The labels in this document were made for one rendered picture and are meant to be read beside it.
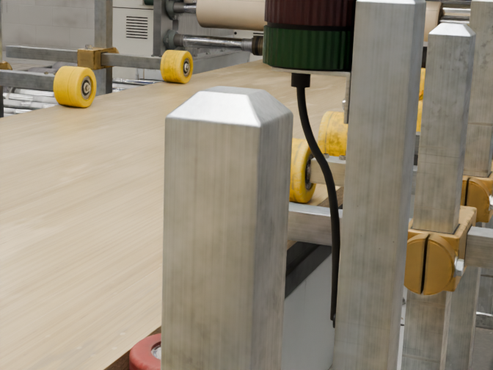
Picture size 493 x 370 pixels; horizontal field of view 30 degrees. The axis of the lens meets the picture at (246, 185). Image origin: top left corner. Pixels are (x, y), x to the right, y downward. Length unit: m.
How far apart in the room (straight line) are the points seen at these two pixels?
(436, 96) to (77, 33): 9.98
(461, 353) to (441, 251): 0.34
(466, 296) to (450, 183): 0.31
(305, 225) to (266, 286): 0.56
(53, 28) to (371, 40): 10.36
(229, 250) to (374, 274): 0.26
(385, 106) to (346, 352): 0.16
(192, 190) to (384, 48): 0.25
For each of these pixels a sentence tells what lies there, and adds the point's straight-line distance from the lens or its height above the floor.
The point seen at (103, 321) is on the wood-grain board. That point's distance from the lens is 0.77.
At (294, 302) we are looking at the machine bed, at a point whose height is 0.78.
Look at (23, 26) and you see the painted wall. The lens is 11.10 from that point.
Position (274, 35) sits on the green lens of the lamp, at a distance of 0.55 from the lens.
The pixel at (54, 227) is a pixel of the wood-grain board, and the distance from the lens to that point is 1.04.
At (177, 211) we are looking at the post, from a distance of 0.32.
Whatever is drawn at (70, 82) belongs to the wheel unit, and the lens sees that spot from 1.86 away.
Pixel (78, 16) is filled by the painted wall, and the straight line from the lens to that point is 10.69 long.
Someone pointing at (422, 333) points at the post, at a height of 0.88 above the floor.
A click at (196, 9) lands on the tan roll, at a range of 3.11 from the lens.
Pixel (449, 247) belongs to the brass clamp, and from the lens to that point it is 0.80.
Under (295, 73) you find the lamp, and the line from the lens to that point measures 0.57.
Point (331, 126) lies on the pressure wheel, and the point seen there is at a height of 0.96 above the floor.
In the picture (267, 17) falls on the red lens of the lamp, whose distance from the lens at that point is 0.56.
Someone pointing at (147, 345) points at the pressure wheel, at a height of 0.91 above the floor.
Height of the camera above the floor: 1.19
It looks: 13 degrees down
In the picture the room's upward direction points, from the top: 2 degrees clockwise
